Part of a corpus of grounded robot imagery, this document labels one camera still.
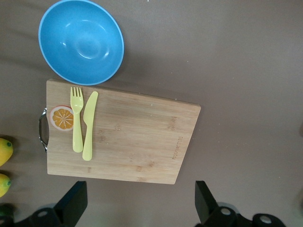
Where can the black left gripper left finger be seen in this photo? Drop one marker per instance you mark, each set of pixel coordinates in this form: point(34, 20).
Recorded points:
point(71, 205)

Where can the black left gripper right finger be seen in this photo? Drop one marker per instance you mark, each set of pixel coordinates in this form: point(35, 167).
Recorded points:
point(206, 208)

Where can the yellow lemon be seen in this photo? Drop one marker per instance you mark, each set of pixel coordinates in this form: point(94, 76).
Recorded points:
point(5, 152)
point(4, 185)

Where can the yellow plastic fork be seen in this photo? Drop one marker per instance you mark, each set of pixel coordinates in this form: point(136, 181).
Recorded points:
point(77, 132)

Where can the yellow plastic knife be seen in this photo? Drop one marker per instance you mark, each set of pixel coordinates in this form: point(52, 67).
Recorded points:
point(88, 127)

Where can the toy orange slice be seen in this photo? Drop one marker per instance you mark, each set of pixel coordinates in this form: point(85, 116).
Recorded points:
point(62, 118)

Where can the wooden cutting board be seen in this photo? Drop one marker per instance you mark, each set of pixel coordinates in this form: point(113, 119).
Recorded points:
point(132, 137)

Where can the blue bowl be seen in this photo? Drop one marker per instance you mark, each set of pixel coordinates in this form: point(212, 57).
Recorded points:
point(81, 42)

